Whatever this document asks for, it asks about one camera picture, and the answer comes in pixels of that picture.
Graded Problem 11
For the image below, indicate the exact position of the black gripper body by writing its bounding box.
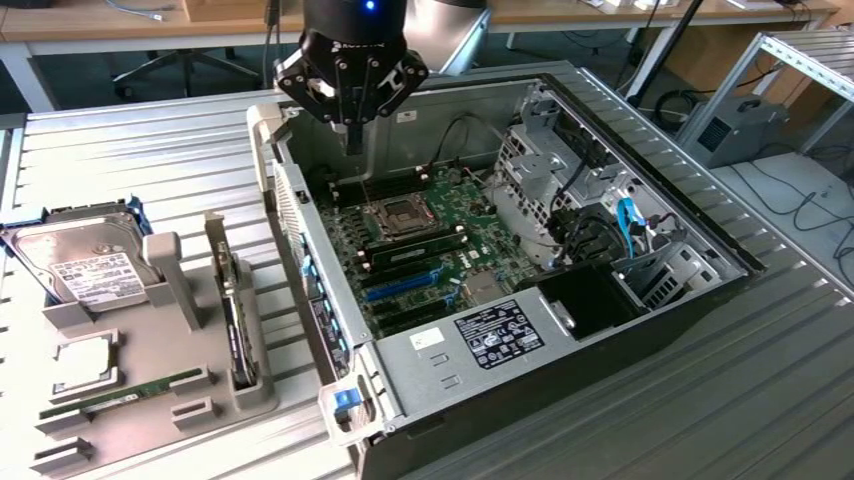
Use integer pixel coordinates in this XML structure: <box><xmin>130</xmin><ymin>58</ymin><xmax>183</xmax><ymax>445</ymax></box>
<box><xmin>299</xmin><ymin>0</ymin><xmax>408</xmax><ymax>125</ymax></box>

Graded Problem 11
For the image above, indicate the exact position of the graphics card with black fan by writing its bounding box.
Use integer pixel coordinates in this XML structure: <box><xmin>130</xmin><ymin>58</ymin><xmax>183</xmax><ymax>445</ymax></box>
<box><xmin>203</xmin><ymin>210</ymin><xmax>259</xmax><ymax>389</ymax></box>

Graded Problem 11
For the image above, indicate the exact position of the office chair base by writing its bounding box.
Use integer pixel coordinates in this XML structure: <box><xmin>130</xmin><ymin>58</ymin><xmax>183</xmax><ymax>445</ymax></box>
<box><xmin>110</xmin><ymin>47</ymin><xmax>262</xmax><ymax>99</ymax></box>

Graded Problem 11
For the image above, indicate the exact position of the wooden box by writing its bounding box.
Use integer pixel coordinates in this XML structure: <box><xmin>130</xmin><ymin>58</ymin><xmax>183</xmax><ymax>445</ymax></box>
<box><xmin>183</xmin><ymin>0</ymin><xmax>268</xmax><ymax>24</ymax></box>

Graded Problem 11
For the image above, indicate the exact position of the perforated metal drive cage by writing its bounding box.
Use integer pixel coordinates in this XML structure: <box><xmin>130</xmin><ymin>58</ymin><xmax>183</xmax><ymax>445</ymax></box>
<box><xmin>497</xmin><ymin>84</ymin><xmax>642</xmax><ymax>261</ymax></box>

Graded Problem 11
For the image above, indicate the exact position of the CPU socket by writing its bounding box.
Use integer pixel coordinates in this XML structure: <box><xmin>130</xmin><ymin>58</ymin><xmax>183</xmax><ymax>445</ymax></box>
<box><xmin>363</xmin><ymin>192</ymin><xmax>446</xmax><ymax>241</ymax></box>

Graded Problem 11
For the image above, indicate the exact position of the green motherboard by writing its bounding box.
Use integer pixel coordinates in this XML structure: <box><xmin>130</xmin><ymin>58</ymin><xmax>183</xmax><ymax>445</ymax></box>
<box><xmin>312</xmin><ymin>169</ymin><xmax>555</xmax><ymax>341</ymax></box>

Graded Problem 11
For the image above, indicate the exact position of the RAM stick in motherboard slot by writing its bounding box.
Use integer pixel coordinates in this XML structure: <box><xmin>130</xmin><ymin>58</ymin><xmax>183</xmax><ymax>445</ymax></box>
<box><xmin>363</xmin><ymin>234</ymin><xmax>466</xmax><ymax>271</ymax></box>

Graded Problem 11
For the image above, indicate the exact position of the blue disk caddy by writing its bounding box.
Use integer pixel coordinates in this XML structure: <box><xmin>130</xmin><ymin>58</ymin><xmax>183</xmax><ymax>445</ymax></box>
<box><xmin>0</xmin><ymin>197</ymin><xmax>155</xmax><ymax>306</ymax></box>

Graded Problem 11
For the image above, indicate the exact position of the black tripod pole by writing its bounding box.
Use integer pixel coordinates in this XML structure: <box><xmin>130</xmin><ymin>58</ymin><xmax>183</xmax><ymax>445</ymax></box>
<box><xmin>625</xmin><ymin>0</ymin><xmax>707</xmax><ymax>109</ymax></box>

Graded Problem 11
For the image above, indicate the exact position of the blue expansion slot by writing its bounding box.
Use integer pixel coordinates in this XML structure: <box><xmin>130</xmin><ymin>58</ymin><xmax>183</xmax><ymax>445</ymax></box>
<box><xmin>363</xmin><ymin>269</ymin><xmax>446</xmax><ymax>302</ymax></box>

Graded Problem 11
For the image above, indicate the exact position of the chipset heat sink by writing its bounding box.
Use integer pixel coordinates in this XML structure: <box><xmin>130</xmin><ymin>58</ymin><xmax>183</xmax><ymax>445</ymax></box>
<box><xmin>463</xmin><ymin>273</ymin><xmax>513</xmax><ymax>306</ymax></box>

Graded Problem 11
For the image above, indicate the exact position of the silver hard disk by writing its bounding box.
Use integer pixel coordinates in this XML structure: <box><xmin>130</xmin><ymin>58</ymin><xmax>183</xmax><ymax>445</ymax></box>
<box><xmin>12</xmin><ymin>212</ymin><xmax>162</xmax><ymax>314</ymax></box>

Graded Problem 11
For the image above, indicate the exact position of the grey controller box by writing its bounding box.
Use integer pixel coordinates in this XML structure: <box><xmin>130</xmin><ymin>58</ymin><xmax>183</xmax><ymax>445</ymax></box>
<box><xmin>693</xmin><ymin>97</ymin><xmax>793</xmax><ymax>169</ymax></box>

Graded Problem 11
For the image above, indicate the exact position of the metal disk bay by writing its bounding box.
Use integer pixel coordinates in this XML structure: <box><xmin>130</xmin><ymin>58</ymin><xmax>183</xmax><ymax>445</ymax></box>
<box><xmin>610</xmin><ymin>234</ymin><xmax>746</xmax><ymax>311</ymax></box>

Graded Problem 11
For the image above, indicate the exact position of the grey power supply unit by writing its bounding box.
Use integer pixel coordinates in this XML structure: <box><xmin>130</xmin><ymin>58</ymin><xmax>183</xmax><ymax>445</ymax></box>
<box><xmin>370</xmin><ymin>287</ymin><xmax>579</xmax><ymax>419</ymax></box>

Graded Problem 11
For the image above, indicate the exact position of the grey parts rack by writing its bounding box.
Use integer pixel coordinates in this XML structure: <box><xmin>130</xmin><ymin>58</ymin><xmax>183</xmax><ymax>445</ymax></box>
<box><xmin>30</xmin><ymin>212</ymin><xmax>282</xmax><ymax>476</ymax></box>

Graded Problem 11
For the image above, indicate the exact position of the blue case latch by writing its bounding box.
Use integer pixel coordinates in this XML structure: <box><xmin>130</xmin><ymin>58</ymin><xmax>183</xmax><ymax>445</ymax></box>
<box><xmin>331</xmin><ymin>389</ymin><xmax>362</xmax><ymax>416</ymax></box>

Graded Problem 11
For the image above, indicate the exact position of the open black PC case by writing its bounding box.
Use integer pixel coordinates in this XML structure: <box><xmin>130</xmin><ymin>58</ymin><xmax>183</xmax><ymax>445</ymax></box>
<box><xmin>244</xmin><ymin>72</ymin><xmax>766</xmax><ymax>480</ymax></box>

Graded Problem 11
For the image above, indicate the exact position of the green RAM stick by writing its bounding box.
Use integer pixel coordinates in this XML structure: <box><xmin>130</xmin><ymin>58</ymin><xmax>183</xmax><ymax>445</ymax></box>
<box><xmin>38</xmin><ymin>368</ymin><xmax>203</xmax><ymax>420</ymax></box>

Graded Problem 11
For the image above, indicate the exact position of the silver CPU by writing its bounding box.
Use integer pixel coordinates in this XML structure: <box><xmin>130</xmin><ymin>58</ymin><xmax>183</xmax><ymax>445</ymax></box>
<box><xmin>52</xmin><ymin>339</ymin><xmax>114</xmax><ymax>396</ymax></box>

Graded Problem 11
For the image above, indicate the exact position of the black camera cable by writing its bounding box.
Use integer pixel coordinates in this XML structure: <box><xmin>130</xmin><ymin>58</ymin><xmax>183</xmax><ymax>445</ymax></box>
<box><xmin>262</xmin><ymin>0</ymin><xmax>283</xmax><ymax>92</ymax></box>

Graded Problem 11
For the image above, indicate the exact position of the thin black wire loop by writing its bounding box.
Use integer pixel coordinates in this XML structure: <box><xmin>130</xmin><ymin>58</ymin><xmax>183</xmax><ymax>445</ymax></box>
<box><xmin>426</xmin><ymin>114</ymin><xmax>501</xmax><ymax>171</ymax></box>

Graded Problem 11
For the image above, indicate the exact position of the wooden desk with white frame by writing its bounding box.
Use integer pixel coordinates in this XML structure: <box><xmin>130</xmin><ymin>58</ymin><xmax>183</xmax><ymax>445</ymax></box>
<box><xmin>0</xmin><ymin>0</ymin><xmax>308</xmax><ymax>114</ymax></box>
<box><xmin>486</xmin><ymin>0</ymin><xmax>842</xmax><ymax>51</ymax></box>

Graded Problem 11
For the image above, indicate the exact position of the black wire bundle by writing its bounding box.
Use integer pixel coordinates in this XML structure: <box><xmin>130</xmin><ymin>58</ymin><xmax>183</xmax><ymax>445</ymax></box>
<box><xmin>550</xmin><ymin>204</ymin><xmax>629</xmax><ymax>266</ymax></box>

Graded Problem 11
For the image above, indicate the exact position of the blue SATA wire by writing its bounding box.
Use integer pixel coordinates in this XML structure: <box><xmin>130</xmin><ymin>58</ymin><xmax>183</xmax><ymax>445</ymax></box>
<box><xmin>617</xmin><ymin>197</ymin><xmax>646</xmax><ymax>259</ymax></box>

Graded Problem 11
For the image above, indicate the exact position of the aluminium frame rack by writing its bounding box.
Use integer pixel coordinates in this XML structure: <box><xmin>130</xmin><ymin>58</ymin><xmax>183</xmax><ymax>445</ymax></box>
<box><xmin>673</xmin><ymin>28</ymin><xmax>854</xmax><ymax>161</ymax></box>

